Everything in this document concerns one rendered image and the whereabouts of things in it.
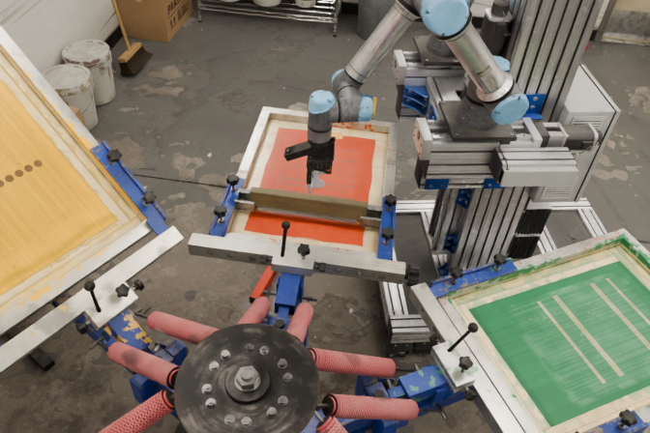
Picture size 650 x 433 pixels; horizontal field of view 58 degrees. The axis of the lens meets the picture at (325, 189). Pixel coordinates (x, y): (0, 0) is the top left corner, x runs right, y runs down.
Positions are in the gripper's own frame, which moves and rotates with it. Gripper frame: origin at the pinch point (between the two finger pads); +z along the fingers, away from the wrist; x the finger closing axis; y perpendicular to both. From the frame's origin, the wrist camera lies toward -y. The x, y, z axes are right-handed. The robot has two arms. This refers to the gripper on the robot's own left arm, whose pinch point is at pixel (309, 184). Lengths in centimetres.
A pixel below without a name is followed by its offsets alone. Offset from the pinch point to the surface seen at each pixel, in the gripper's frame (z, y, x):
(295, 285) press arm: 7.9, 1.6, -36.7
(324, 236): 16.4, 7.1, -7.1
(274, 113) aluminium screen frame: 13, -23, 57
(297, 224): 16.5, -2.9, -3.3
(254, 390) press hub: -20, 1, -87
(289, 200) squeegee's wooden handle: 7.7, -6.3, -0.9
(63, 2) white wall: 53, -197, 210
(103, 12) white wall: 83, -196, 261
